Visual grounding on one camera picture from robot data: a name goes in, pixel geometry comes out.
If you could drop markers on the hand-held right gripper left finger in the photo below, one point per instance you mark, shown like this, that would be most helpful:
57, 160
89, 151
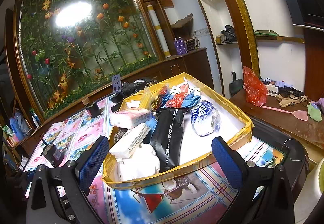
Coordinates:
93, 160

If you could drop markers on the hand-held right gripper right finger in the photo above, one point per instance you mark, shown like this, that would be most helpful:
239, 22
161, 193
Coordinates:
226, 160

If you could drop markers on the white foam box yellow tape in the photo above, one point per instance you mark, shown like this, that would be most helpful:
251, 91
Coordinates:
222, 145

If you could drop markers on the grey metal scourer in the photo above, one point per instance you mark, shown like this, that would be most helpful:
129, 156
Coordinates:
119, 136

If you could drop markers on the white tissue pack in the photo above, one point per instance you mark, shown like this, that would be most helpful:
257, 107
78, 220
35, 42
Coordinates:
129, 141

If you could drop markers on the white cloth pouch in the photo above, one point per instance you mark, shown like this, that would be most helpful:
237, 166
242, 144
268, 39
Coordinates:
138, 163

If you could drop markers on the blue white patterned bag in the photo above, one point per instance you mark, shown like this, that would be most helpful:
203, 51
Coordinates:
205, 119

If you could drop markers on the pink tissue pack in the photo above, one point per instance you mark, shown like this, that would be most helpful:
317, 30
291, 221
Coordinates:
130, 117

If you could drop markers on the black plastic packet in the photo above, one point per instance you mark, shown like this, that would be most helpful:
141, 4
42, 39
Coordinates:
167, 138

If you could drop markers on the blue knit cloth red net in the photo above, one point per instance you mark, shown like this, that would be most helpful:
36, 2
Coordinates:
187, 101

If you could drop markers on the clear bag yellow sticks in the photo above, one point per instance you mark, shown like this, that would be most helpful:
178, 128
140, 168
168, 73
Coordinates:
149, 100

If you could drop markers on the small black electric motor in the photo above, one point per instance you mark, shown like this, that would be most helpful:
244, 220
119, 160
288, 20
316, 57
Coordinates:
53, 154

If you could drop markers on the dark bottle wooden cap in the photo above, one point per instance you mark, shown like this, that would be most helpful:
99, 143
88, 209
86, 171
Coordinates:
94, 110

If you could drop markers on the black smartphone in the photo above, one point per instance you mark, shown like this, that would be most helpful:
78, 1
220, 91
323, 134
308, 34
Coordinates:
115, 108

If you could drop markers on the printed tablecloth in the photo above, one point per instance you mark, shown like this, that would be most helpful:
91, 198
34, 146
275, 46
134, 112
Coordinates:
177, 198

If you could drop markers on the wooden side table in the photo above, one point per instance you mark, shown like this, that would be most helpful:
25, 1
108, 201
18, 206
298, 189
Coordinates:
278, 122

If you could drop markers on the black dustpan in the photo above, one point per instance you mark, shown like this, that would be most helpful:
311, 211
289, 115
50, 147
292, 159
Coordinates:
236, 86

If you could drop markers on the red plastic bag on table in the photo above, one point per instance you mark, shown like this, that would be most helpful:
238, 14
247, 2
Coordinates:
254, 87

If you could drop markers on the blue plastic container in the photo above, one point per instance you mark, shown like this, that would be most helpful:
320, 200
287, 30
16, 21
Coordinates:
19, 124

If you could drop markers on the white power strip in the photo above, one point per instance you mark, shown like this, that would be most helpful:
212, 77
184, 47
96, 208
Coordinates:
272, 88

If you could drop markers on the pink fly swatter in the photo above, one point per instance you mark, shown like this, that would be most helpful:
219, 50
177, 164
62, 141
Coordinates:
298, 114

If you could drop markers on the beige glue gun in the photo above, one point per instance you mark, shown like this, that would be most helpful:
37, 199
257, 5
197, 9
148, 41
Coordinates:
291, 100

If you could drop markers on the white round container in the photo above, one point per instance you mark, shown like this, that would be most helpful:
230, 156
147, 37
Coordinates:
308, 196

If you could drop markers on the wooden cabinet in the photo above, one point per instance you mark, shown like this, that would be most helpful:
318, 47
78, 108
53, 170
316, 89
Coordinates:
192, 67

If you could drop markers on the green cloth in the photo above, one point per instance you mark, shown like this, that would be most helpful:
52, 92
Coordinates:
315, 112

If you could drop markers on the purple object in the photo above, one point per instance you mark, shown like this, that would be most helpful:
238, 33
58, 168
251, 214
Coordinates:
321, 103

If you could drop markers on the flower mural glass panel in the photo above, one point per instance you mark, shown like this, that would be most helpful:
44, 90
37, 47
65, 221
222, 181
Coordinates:
88, 49

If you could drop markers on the purple spray can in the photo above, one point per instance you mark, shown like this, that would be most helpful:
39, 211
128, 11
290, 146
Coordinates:
182, 46
176, 46

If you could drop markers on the dark object on shelf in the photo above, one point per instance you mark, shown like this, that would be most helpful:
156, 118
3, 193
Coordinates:
229, 34

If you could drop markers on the green flat object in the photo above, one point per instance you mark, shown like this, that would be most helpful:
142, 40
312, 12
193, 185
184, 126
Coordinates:
265, 33

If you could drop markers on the rolled white poster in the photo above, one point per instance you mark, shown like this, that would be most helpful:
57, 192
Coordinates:
158, 31

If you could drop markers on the brown wooden tray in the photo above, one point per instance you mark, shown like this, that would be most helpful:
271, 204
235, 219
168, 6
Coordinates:
182, 22

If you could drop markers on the gold trimmed arch frame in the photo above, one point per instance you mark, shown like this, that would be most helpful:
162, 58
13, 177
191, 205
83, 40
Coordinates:
235, 11

